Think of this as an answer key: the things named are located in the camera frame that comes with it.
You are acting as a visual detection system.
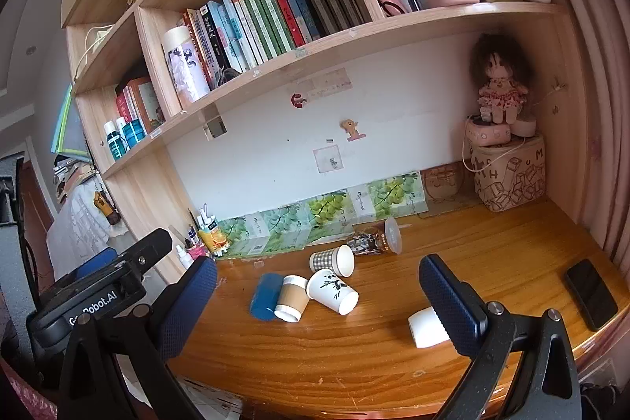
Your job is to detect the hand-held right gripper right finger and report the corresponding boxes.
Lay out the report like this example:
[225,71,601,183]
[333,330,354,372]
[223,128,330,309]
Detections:
[419,253,584,420]

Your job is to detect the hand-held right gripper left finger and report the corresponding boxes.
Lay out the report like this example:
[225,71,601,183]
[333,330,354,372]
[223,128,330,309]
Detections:
[58,255,219,420]

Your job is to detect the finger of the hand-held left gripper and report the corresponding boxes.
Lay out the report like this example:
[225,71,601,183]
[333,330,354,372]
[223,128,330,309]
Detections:
[115,228,174,276]
[74,247,121,279]

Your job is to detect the plain white cup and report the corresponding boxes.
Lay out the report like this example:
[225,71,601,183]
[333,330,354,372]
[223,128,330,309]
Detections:
[407,307,452,349]

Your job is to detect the yellow printed pen cup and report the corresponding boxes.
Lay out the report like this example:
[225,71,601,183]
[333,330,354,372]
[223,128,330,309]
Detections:
[197,202,232,256]

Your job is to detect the blue cup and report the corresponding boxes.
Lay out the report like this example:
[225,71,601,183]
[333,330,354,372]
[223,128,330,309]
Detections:
[249,272,285,321]

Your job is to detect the clear plastic cup with lid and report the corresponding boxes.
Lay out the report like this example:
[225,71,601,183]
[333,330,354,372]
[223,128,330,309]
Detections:
[348,215,412,258]

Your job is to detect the white cup with brown sleeve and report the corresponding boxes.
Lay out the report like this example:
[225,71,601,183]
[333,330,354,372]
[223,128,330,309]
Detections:
[274,274,311,322]

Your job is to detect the white panda print paper cup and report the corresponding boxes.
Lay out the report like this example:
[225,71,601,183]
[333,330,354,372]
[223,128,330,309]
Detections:
[306,268,360,316]

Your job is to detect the checkered paper cup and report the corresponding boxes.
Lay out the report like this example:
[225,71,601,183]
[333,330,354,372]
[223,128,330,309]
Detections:
[309,244,356,278]

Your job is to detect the white mesh cloth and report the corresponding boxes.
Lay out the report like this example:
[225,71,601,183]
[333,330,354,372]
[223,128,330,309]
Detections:
[46,181,130,276]

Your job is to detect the yellow hanging key fob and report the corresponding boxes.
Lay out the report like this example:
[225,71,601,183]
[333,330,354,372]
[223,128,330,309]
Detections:
[93,189,122,227]

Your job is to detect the dark chair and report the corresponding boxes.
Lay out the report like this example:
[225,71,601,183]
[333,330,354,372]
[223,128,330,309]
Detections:
[0,152,43,317]

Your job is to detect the green grape print tissue pack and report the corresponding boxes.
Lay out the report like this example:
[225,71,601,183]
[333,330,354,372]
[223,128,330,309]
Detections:
[246,204,310,254]
[347,171,429,225]
[300,190,359,240]
[215,215,258,259]

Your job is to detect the white papers under desk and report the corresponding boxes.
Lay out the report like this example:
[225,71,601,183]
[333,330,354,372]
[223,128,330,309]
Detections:
[165,375,245,420]

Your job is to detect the teal bottle with white cap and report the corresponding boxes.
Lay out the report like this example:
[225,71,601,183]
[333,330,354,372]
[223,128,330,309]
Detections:
[103,122,128,162]

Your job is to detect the dark pink cloth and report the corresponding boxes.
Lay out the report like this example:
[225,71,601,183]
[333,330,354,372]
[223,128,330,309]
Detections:
[0,348,61,420]

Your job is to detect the teal box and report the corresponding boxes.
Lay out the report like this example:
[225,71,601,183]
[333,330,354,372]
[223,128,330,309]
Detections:
[122,120,149,150]

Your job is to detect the brown bear cardboard piece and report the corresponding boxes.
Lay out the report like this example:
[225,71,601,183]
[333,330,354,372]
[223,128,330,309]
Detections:
[418,165,487,220]

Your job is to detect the clear cube under shelf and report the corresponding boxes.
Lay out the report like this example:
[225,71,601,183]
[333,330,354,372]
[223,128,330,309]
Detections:
[204,117,228,141]

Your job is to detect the green edged folder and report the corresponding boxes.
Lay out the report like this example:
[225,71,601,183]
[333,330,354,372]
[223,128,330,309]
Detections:
[50,83,92,156]

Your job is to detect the black smartphone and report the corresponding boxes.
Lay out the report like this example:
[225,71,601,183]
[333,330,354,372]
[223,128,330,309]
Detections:
[563,259,619,332]

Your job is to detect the beige printed storage box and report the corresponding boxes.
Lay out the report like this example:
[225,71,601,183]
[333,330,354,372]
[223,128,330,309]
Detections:
[469,132,547,213]

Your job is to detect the row of reddish books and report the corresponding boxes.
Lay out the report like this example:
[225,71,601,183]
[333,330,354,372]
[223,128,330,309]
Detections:
[115,76,167,140]

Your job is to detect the pink round device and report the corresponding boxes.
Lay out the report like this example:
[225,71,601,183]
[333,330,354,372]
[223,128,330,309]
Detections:
[465,115,513,148]

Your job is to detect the white scroll with purple print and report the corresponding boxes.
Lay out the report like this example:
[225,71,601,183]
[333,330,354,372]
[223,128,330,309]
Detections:
[162,25,211,104]

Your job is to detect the white round device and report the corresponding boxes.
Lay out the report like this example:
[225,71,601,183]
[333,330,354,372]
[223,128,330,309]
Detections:
[509,115,539,138]

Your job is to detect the brown haired doll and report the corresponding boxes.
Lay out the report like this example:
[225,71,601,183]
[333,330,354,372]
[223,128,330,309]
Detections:
[469,33,536,126]

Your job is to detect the row of green and dark books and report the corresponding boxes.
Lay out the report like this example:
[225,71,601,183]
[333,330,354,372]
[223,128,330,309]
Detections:
[183,0,373,79]

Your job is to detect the wooden bookshelf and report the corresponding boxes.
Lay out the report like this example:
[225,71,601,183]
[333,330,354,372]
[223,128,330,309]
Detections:
[59,0,594,288]

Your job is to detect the white cable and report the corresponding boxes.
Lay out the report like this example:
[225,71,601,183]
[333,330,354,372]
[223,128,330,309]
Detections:
[460,135,527,177]

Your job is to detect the square paper wall sticker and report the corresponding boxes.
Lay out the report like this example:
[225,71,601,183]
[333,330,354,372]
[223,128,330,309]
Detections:
[313,144,343,175]

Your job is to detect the brown bear wall sticker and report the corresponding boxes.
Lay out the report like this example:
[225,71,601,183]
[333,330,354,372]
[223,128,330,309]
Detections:
[341,118,367,142]

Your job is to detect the white cord on shelf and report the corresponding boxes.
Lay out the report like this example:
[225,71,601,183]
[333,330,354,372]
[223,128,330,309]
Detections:
[73,24,117,82]

